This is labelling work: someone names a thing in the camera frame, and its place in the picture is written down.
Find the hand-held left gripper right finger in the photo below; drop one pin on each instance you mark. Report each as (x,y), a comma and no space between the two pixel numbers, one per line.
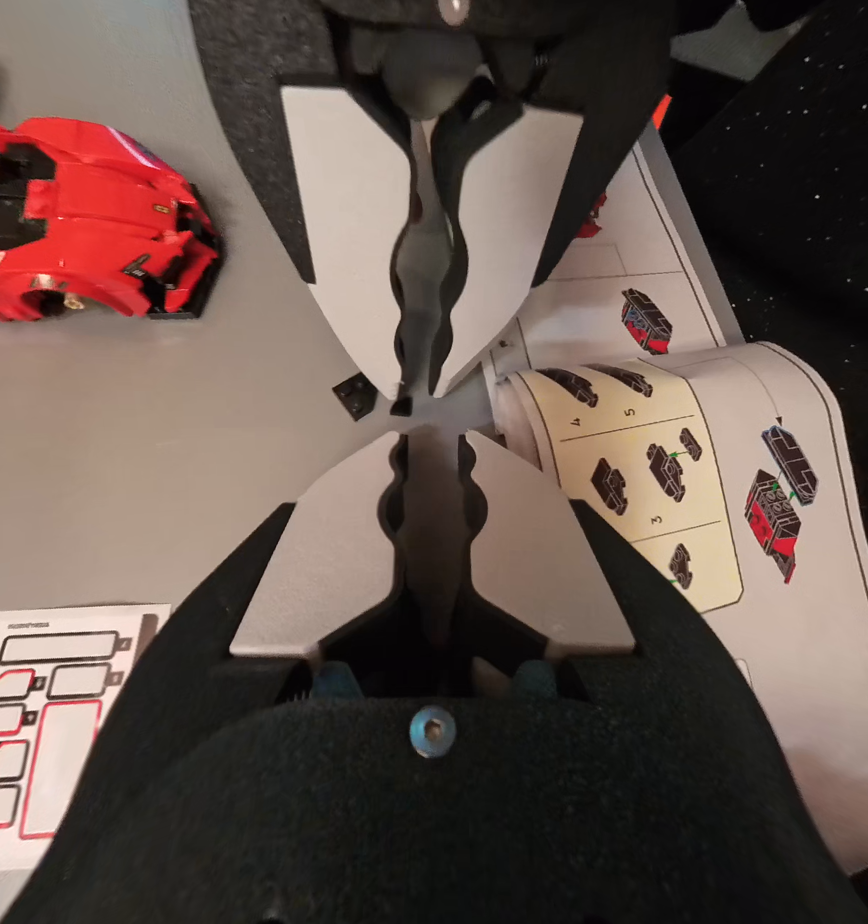
(542,570)

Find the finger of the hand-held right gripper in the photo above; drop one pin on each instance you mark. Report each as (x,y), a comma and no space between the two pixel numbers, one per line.
(340,216)
(513,216)

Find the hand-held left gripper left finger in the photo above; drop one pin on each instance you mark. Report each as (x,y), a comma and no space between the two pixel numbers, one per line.
(326,563)

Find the lego sticker sheet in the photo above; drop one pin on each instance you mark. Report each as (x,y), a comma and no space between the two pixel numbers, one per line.
(66,650)

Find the red lego sports car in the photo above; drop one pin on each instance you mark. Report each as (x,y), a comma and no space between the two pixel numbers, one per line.
(95,216)

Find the black mesh office chair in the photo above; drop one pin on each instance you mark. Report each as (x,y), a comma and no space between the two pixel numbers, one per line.
(730,43)

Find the small black lego wedge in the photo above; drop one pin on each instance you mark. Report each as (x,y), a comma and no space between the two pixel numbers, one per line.
(353,397)

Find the red orange cloth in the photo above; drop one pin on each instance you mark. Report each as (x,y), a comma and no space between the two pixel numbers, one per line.
(663,110)

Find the tiny black lego piece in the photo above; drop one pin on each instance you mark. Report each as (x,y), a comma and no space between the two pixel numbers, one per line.
(401,406)

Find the lego instruction booklet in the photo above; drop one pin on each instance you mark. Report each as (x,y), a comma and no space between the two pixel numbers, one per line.
(802,650)

